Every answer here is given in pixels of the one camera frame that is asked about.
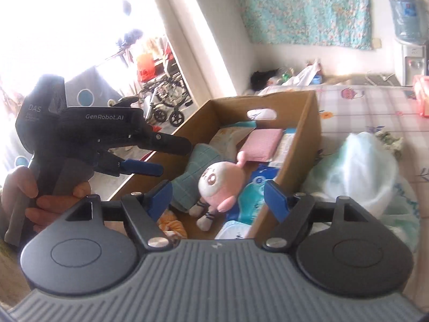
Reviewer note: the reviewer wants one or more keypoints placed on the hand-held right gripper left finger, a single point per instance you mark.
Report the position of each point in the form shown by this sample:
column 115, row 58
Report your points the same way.
column 161, row 198

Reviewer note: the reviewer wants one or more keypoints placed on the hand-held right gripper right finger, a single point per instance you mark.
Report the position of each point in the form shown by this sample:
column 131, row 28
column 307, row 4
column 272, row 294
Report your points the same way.
column 273, row 196

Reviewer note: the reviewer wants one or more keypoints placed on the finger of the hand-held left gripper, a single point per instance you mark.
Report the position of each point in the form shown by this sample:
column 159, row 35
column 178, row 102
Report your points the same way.
column 140, row 168
column 167, row 144

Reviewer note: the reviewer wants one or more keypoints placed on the blue white wet wipes pack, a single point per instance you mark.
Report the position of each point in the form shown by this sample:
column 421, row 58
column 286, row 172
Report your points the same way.
column 254, row 194

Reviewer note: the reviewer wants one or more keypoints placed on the orange striped towel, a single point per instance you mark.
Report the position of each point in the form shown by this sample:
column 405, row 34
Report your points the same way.
column 174, row 226

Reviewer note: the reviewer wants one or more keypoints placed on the teal knitted towel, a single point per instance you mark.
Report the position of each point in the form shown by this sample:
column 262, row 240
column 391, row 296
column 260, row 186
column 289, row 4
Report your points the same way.
column 194, row 171

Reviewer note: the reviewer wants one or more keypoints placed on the white blue-edged pack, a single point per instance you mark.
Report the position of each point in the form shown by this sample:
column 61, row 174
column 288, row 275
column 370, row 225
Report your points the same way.
column 286, row 146

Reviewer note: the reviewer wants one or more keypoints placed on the pink mesh sponge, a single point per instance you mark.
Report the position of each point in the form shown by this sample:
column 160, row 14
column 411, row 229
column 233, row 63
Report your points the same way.
column 261, row 142

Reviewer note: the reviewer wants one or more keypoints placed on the pink plush toy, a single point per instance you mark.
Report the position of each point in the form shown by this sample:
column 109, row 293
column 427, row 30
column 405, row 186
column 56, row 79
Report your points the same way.
column 218, row 181

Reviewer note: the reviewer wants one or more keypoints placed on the cardboard box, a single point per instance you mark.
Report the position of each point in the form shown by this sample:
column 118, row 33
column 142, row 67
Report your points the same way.
column 301, row 124

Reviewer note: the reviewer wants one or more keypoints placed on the person's left hand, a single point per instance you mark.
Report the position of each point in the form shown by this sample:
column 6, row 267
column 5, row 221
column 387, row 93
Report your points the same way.
column 50, row 208

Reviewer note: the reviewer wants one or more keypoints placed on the grey cloth with circles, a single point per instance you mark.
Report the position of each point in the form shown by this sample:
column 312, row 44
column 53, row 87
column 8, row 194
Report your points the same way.
column 100, row 87

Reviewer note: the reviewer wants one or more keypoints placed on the wheelchair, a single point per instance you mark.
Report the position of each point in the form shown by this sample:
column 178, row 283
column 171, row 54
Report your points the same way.
column 164, row 87

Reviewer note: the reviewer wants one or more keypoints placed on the red plastic bag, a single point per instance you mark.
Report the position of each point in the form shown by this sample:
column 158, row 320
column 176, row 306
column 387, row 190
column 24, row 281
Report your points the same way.
column 146, row 67

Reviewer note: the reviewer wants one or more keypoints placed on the black cloth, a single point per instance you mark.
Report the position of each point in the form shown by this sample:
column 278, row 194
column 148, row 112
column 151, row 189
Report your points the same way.
column 263, row 78

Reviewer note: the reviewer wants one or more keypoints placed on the small white plastic bag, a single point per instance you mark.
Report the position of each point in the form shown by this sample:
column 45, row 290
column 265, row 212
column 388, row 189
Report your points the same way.
column 305, row 73

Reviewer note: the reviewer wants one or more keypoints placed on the red tissue pack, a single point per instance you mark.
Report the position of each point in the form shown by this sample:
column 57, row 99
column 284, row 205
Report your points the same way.
column 422, row 97

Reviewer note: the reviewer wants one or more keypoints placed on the white water dispenser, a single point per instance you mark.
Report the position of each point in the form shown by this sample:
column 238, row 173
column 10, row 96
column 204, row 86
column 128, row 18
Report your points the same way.
column 407, row 63

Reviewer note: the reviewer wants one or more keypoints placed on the teal floral cloth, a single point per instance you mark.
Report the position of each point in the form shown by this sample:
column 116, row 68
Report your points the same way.
column 301, row 6

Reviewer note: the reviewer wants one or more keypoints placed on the blue water jug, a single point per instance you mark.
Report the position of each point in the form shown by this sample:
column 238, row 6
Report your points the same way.
column 407, row 16

